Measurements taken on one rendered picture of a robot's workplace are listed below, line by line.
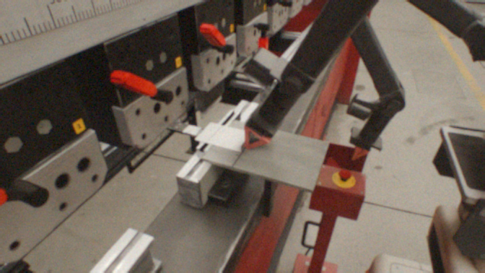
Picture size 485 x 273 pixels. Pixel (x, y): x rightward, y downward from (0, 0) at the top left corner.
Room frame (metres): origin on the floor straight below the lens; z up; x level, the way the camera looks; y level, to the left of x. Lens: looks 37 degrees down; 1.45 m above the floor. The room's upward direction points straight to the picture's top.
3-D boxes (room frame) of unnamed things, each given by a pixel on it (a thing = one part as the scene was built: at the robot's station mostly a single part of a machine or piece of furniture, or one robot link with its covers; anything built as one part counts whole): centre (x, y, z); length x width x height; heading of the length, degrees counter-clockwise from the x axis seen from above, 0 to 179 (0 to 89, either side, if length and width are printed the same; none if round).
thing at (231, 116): (0.66, 0.07, 0.99); 0.20 x 0.03 x 0.03; 157
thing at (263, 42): (0.75, -0.04, 1.20); 0.04 x 0.02 x 0.10; 67
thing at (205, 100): (0.63, 0.08, 1.13); 0.10 x 0.02 x 0.10; 157
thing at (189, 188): (0.68, 0.06, 0.92); 0.39 x 0.06 x 0.10; 157
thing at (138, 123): (0.42, 0.17, 1.26); 0.15 x 0.09 x 0.17; 157
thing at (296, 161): (0.57, -0.06, 1.00); 0.26 x 0.18 x 0.01; 67
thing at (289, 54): (1.79, -0.42, 0.92); 1.67 x 0.06 x 0.10; 157
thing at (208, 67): (0.60, 0.09, 1.26); 0.15 x 0.09 x 0.17; 157
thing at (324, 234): (0.74, -0.32, 0.39); 0.05 x 0.05 x 0.54; 71
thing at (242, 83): (1.33, 0.19, 0.81); 0.64 x 0.08 x 0.14; 67
